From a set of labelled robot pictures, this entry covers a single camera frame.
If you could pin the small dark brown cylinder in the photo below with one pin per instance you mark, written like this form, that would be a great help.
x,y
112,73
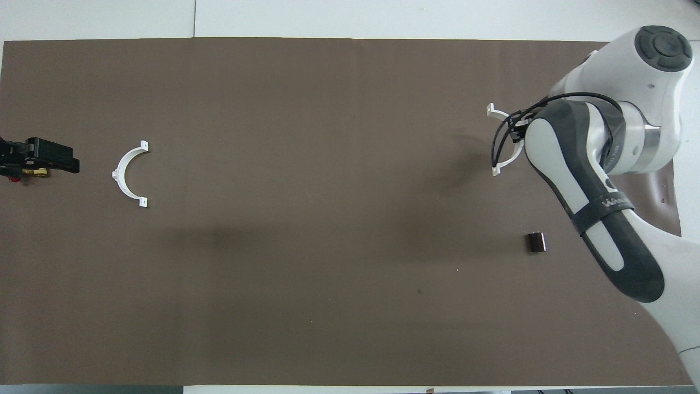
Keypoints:
x,y
536,243

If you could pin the white half pipe clamp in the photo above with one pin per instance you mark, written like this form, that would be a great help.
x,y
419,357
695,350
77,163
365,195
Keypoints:
x,y
120,175
495,171

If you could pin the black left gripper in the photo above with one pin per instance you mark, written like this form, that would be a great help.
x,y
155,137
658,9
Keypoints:
x,y
12,153

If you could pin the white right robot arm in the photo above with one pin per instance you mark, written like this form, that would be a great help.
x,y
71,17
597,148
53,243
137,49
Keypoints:
x,y
656,71

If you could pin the brown table mat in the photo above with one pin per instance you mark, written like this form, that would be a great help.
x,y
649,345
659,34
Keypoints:
x,y
328,246

